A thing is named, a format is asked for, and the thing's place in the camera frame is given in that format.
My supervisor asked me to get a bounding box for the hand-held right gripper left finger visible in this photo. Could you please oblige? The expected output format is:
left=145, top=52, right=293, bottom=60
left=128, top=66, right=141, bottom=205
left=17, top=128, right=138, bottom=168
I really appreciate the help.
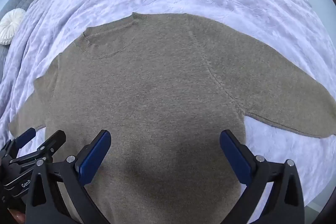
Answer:
left=25, top=130, right=112, bottom=224

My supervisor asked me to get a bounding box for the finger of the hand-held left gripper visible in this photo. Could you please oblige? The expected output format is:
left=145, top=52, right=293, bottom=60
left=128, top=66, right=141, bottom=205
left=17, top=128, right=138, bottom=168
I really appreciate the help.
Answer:
left=10, top=130, right=66, bottom=164
left=0, top=128, right=36, bottom=161

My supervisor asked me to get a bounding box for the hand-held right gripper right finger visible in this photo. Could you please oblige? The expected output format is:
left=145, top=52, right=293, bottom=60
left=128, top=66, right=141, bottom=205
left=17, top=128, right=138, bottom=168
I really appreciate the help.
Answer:
left=220, top=130, right=305, bottom=224

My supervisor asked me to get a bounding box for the olive brown knit sweater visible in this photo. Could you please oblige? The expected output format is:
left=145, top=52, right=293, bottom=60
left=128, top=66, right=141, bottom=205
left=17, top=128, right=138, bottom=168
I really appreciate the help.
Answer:
left=8, top=12, right=336, bottom=224

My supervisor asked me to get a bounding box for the person's left hand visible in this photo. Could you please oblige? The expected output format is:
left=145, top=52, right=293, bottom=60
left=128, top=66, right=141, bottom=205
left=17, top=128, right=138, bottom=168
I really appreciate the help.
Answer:
left=8, top=208, right=26, bottom=223

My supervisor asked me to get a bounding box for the white round pleated pillow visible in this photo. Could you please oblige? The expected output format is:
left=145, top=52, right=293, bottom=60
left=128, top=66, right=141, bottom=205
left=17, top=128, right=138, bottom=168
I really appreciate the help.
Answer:
left=0, top=9, right=27, bottom=45

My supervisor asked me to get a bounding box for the grey sofa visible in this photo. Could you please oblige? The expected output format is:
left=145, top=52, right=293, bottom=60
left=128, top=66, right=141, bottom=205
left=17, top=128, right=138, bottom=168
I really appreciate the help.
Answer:
left=0, top=0, right=37, bottom=80

